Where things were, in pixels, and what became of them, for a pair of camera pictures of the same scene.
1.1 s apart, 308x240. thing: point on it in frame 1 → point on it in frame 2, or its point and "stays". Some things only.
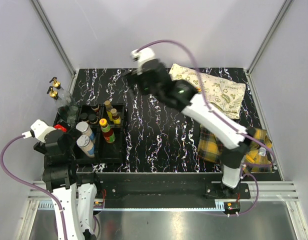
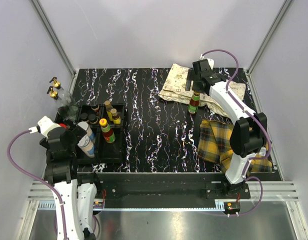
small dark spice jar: x=93 y=119 stays
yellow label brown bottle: x=116 y=119 stays
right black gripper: x=135 y=77 → x=191 y=77
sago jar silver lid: x=83 y=127 stays
